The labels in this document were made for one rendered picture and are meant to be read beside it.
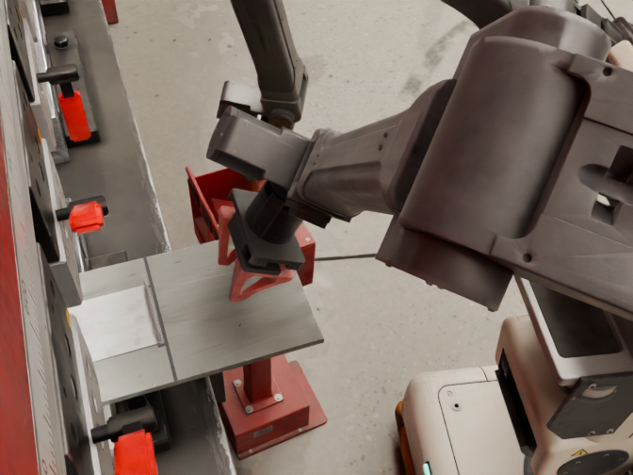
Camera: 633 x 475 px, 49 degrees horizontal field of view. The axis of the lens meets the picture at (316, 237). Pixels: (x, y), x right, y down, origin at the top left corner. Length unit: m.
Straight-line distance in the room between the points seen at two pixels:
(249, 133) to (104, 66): 0.77
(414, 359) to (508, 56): 1.75
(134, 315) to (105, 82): 0.62
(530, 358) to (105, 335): 0.61
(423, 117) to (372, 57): 2.60
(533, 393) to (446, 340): 0.98
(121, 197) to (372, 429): 1.01
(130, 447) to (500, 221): 0.27
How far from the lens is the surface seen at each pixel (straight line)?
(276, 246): 0.74
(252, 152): 0.66
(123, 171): 1.18
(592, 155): 0.25
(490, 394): 1.65
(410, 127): 0.31
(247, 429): 1.72
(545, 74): 0.26
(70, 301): 0.62
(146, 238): 1.07
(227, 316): 0.82
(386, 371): 1.95
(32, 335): 0.38
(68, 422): 0.42
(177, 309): 0.84
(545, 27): 0.27
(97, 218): 0.52
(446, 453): 1.56
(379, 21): 3.13
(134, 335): 0.82
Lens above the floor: 1.69
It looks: 50 degrees down
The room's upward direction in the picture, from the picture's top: 4 degrees clockwise
